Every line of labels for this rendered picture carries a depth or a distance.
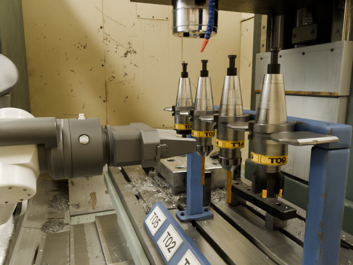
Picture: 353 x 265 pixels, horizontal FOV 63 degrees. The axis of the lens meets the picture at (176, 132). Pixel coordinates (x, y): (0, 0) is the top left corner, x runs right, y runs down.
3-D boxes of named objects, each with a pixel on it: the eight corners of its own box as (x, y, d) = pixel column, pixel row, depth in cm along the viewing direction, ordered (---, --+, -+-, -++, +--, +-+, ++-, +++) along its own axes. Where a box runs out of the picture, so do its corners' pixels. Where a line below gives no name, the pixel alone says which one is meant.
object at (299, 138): (291, 148, 33) (291, 141, 33) (262, 139, 38) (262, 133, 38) (336, 143, 35) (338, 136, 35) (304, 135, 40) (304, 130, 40)
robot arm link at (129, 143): (161, 115, 41) (69, 119, 36) (161, 182, 42) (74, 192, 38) (139, 108, 52) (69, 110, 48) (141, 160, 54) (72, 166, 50)
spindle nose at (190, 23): (227, 33, 97) (228, -5, 95) (183, 29, 90) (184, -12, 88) (203, 39, 111) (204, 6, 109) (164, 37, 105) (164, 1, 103)
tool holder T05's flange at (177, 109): (201, 116, 71) (201, 105, 71) (179, 118, 68) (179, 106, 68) (188, 113, 77) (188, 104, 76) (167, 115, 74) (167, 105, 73)
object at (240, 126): (238, 132, 43) (238, 127, 43) (220, 127, 48) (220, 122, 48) (277, 130, 46) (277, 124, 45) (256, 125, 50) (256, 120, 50)
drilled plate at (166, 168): (173, 186, 97) (173, 172, 96) (149, 164, 124) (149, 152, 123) (233, 179, 105) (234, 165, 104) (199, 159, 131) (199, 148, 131)
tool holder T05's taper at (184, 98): (196, 105, 71) (197, 78, 70) (180, 106, 69) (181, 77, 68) (187, 104, 75) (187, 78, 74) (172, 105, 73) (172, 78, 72)
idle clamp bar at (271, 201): (281, 236, 73) (283, 212, 72) (222, 199, 96) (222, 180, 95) (296, 232, 75) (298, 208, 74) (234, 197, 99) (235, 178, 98)
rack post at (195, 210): (182, 223, 80) (182, 115, 75) (175, 214, 85) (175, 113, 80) (214, 217, 84) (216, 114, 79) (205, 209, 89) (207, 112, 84)
